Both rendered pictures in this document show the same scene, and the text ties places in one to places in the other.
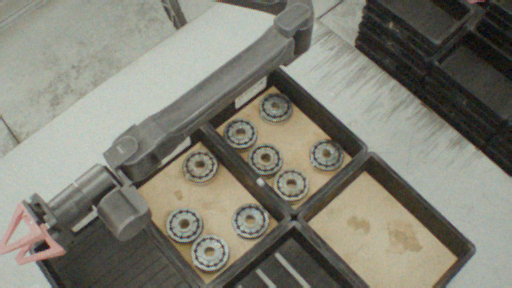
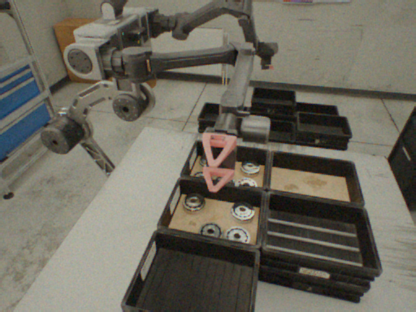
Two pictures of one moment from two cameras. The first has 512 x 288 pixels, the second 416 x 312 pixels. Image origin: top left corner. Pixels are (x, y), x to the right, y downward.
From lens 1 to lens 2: 73 cm
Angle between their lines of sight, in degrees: 33
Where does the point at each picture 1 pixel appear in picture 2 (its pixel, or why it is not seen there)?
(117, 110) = (109, 215)
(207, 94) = (240, 79)
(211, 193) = (210, 212)
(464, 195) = not seen: hidden behind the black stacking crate
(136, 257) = (195, 270)
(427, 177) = not seen: hidden behind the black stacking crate
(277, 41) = (247, 58)
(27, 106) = not seen: outside the picture
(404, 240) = (316, 183)
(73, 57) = (19, 242)
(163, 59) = (120, 179)
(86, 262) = (163, 298)
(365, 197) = (282, 175)
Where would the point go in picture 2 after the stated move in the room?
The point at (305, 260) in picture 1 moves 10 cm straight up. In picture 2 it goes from (283, 214) to (288, 200)
